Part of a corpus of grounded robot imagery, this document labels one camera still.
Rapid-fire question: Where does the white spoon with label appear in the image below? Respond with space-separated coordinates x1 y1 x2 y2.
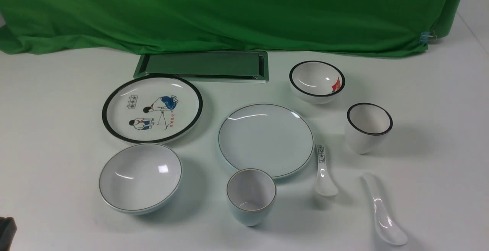
314 144 339 198

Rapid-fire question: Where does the green backdrop cloth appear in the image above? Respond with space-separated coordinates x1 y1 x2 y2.
0 0 460 58

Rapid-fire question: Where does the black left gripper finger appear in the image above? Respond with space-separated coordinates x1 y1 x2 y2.
0 217 17 251

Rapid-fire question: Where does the black-rimmed small white bowl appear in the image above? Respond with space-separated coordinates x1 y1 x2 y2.
288 61 346 105

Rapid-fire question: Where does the pale blue cup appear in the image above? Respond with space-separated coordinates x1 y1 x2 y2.
226 168 277 227

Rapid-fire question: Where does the black-rimmed white cup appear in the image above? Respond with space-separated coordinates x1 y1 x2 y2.
345 102 393 155

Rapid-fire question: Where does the pale blue plain plate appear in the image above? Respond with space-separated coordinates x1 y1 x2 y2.
217 103 316 180

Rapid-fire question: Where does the plain white ceramic spoon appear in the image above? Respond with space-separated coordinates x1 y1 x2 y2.
361 173 408 246

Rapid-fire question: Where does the pale blue large bowl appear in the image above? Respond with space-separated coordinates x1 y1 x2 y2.
99 143 183 215

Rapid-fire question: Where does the black-rimmed illustrated plate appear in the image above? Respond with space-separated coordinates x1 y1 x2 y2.
102 74 203 144

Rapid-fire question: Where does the metal table cable hatch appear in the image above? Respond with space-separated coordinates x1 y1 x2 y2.
133 50 269 83

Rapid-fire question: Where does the blue binder clip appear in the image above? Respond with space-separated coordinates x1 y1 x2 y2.
418 30 438 44

